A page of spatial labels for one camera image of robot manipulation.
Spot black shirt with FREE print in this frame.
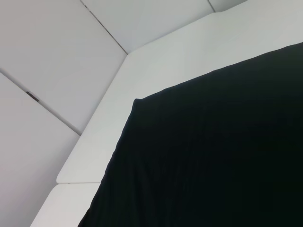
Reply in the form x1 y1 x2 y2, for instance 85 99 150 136
77 42 303 227

